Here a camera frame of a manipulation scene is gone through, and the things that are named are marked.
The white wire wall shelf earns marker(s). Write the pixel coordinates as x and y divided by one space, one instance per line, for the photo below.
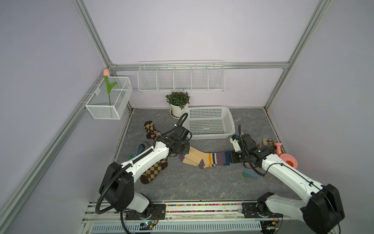
181 76

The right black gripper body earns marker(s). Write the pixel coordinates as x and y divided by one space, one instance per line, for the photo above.
240 156

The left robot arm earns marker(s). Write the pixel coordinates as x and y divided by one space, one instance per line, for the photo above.
117 187

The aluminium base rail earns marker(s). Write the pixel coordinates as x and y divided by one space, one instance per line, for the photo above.
190 211

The pink artificial tulip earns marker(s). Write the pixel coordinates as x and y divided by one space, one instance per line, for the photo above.
109 86

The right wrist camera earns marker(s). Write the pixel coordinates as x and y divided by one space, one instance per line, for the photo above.
235 145

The white plastic perforated basket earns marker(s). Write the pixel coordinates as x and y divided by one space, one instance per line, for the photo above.
210 122

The white mesh wall box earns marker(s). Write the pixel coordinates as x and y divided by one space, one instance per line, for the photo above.
98 102

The potted green plant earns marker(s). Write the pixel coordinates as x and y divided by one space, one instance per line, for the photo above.
178 102

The striped beige purple sock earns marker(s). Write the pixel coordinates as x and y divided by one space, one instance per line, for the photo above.
194 158
214 159

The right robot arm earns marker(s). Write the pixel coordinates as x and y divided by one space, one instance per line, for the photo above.
319 207

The dark brown argyle sock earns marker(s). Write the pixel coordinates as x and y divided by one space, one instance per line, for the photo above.
152 133
154 171

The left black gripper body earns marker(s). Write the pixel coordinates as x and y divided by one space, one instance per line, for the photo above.
184 147

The pink watering can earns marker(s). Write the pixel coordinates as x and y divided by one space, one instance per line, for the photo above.
290 160

